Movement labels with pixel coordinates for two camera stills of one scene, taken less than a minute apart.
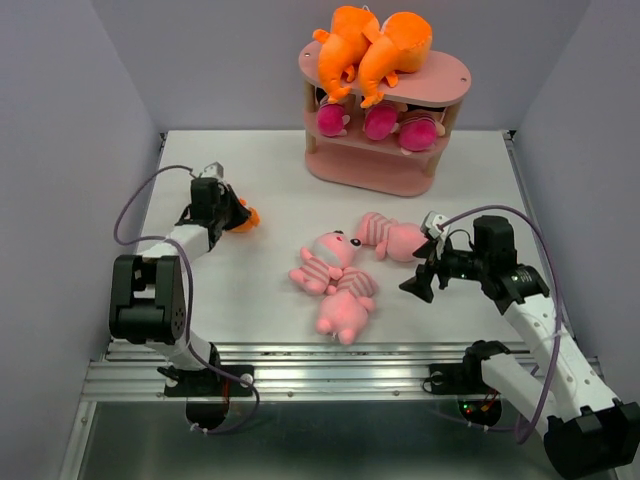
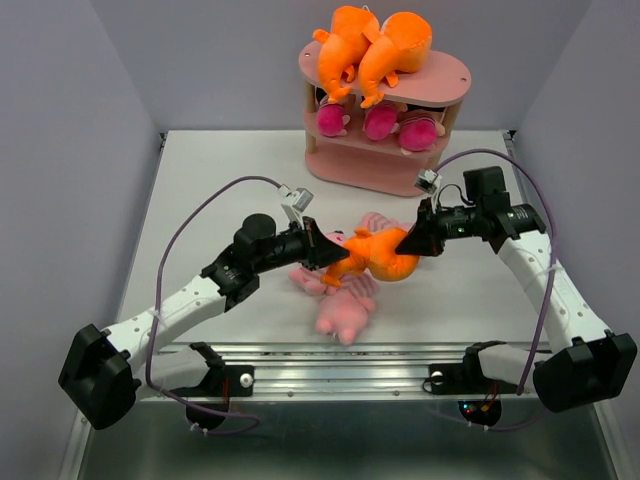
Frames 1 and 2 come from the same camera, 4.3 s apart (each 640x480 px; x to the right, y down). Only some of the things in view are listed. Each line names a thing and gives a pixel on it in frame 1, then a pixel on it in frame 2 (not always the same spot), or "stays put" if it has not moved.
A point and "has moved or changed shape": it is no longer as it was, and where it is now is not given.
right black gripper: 420,283 → 424,238
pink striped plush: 346,306 stays put
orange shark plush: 341,47 stays put
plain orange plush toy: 253,220 has moved or changed shape
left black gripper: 239,214 → 319,251
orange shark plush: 402,47 stays put
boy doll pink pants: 380,120 stays put
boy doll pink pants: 418,133 stays put
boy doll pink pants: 331,119 stays put
